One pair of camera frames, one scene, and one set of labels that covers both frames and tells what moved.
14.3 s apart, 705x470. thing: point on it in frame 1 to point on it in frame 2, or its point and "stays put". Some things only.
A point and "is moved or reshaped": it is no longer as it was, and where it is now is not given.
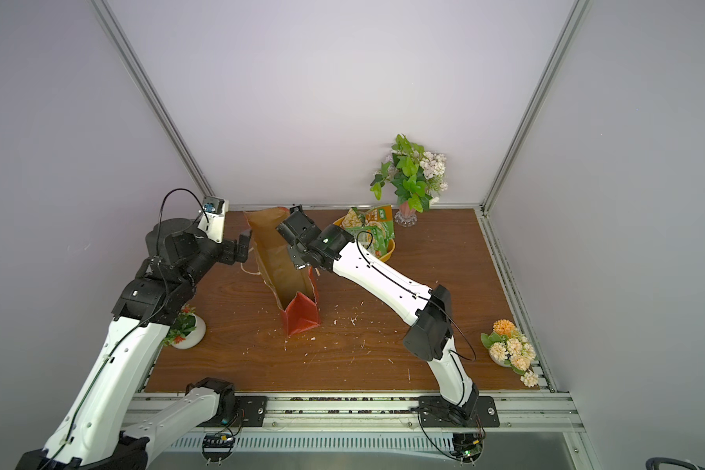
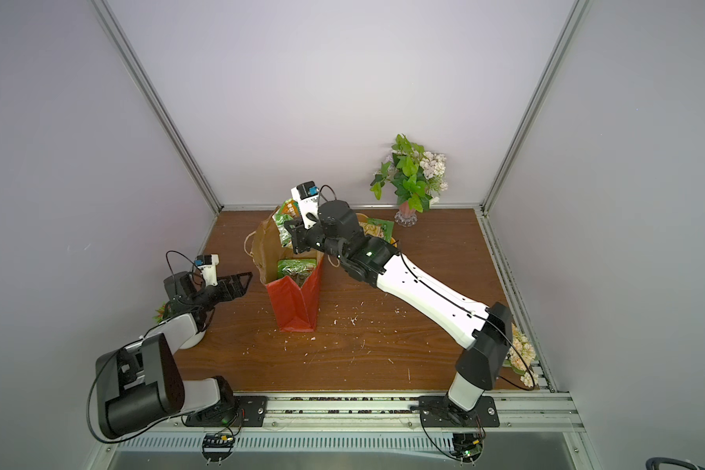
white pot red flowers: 187,330 stays put
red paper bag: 295,291 is moved or reshaped
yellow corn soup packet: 351,219 is moved or reshaped
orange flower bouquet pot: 508,347 stays put
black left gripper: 226,255 to 237,290
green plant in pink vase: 415,176 stays put
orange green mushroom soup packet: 378,234 is moved or reshaped
